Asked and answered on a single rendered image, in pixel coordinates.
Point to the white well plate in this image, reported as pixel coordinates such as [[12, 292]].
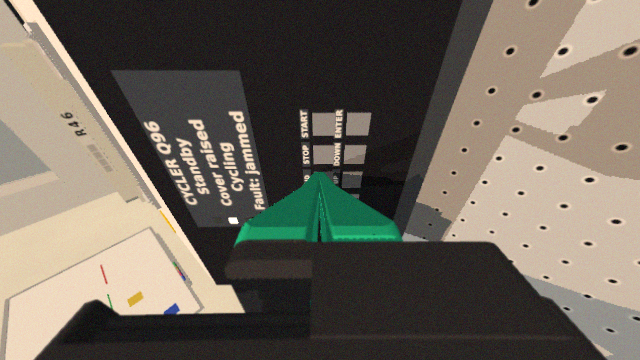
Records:
[[72, 113]]

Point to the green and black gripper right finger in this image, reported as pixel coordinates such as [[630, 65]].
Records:
[[344, 218]]

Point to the white thermal cycler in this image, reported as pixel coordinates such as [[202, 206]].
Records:
[[221, 108]]

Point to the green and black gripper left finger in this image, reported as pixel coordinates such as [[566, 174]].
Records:
[[296, 216]]

